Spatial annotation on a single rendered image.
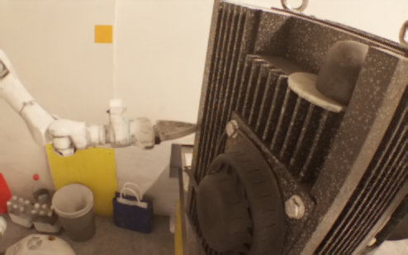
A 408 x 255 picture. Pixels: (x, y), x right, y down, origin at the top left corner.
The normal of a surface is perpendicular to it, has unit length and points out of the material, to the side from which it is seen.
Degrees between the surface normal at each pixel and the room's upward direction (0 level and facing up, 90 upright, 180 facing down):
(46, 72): 90
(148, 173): 90
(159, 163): 90
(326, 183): 90
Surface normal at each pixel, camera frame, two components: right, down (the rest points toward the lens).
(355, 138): -0.93, 0.06
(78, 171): 0.11, 0.46
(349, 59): -0.58, -0.19
